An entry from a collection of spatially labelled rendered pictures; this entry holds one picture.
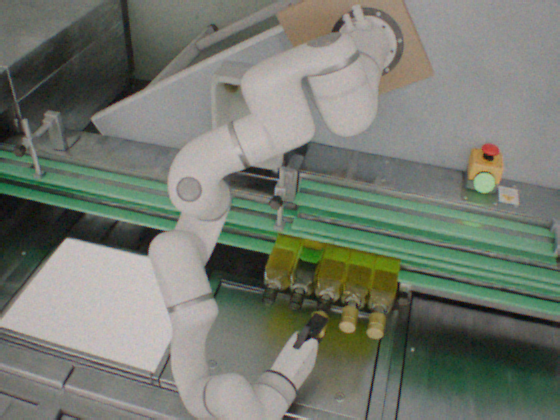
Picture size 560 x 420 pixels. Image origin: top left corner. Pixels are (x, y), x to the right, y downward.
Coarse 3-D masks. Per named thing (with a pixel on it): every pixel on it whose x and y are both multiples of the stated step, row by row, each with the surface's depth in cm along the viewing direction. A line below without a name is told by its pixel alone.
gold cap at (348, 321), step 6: (348, 306) 115; (342, 312) 115; (348, 312) 114; (354, 312) 114; (342, 318) 114; (348, 318) 113; (354, 318) 113; (342, 324) 113; (348, 324) 112; (354, 324) 112; (342, 330) 114; (348, 330) 114; (354, 330) 113
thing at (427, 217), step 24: (312, 192) 125; (336, 192) 125; (360, 192) 125; (360, 216) 120; (384, 216) 119; (408, 216) 119; (432, 216) 120; (456, 216) 120; (480, 216) 120; (480, 240) 115; (504, 240) 114; (528, 240) 115; (552, 240) 116
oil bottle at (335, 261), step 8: (328, 248) 126; (336, 248) 126; (344, 248) 127; (352, 248) 131; (328, 256) 124; (336, 256) 124; (344, 256) 125; (328, 264) 122; (336, 264) 123; (344, 264) 123; (320, 272) 121; (328, 272) 121; (336, 272) 121; (344, 272) 121; (320, 280) 119; (328, 280) 119; (336, 280) 119; (320, 288) 119; (328, 288) 118; (336, 288) 118; (336, 296) 119
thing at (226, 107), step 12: (216, 84) 123; (240, 84) 122; (216, 96) 126; (228, 96) 132; (240, 96) 132; (216, 108) 127; (228, 108) 134; (240, 108) 134; (216, 120) 129; (228, 120) 136; (276, 156) 136; (264, 168) 134; (276, 168) 133
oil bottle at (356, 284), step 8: (352, 256) 125; (360, 256) 125; (368, 256) 125; (352, 264) 123; (360, 264) 123; (368, 264) 123; (352, 272) 121; (360, 272) 121; (368, 272) 121; (344, 280) 120; (352, 280) 119; (360, 280) 119; (368, 280) 120; (344, 288) 118; (352, 288) 118; (360, 288) 118; (368, 288) 118; (344, 296) 118; (352, 296) 117; (360, 296) 117; (344, 304) 120; (360, 304) 118
